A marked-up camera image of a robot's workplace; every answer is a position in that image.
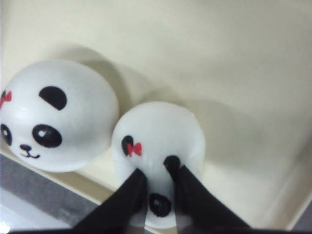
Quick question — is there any white panda bun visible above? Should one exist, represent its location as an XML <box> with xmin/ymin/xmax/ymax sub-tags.
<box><xmin>0</xmin><ymin>60</ymin><xmax>119</xmax><ymax>172</ymax></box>
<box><xmin>111</xmin><ymin>101</ymin><xmax>206</xmax><ymax>229</ymax></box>

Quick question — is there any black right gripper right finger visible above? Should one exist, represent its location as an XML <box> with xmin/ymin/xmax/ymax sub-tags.
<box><xmin>163</xmin><ymin>156</ymin><xmax>249</xmax><ymax>231</ymax></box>

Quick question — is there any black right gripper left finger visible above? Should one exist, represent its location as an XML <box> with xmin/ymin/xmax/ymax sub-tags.
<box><xmin>73</xmin><ymin>169</ymin><xmax>147</xmax><ymax>234</ymax></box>

